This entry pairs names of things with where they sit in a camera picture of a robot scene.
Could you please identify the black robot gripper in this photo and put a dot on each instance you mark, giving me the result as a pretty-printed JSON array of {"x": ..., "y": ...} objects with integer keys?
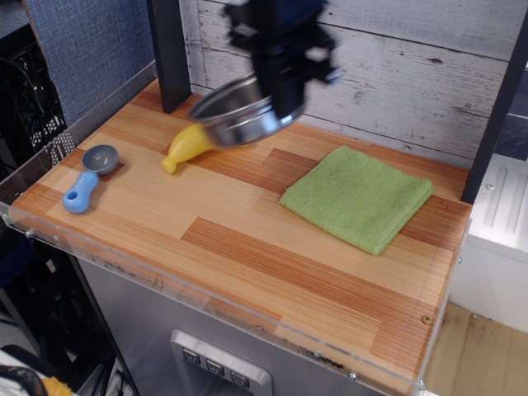
[{"x": 288, "y": 48}]

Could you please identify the silver metal pot with handles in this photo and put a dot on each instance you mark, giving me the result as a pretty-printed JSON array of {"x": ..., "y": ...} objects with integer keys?
[{"x": 236, "y": 114}]

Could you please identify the yellow plastic banana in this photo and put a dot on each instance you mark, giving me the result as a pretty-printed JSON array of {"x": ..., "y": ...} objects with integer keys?
[{"x": 188, "y": 144}]

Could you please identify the green folded cloth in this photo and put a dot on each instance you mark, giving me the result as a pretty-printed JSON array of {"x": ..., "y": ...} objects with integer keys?
[{"x": 357, "y": 199}]

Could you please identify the blue and grey scoop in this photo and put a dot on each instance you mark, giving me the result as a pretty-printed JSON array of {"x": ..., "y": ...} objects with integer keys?
[{"x": 99, "y": 160}]

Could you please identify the black plastic crate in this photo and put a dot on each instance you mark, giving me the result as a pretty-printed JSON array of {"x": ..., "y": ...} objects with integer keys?
[{"x": 31, "y": 113}]

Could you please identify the white ridged appliance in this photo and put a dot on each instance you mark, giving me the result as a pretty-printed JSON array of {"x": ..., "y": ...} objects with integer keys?
[{"x": 490, "y": 278}]

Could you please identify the clear acrylic table guard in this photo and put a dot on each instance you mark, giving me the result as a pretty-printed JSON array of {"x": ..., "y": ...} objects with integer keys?
[{"x": 209, "y": 250}]

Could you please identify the silver dispenser button panel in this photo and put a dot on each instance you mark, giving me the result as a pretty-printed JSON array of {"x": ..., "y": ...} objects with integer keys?
[{"x": 203, "y": 367}]

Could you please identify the yellow object at bottom left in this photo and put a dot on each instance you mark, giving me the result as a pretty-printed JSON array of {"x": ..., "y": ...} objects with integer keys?
[{"x": 55, "y": 387}]

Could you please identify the dark grey left post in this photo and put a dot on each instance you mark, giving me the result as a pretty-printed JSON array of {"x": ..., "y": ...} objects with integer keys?
[{"x": 169, "y": 48}]

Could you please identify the dark grey post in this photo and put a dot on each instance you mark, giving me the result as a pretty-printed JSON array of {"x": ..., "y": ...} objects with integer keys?
[
  {"x": 169, "y": 48},
  {"x": 505, "y": 96}
]

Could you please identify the dark grey right post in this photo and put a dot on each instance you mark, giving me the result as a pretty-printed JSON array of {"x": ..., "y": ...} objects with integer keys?
[{"x": 505, "y": 96}]

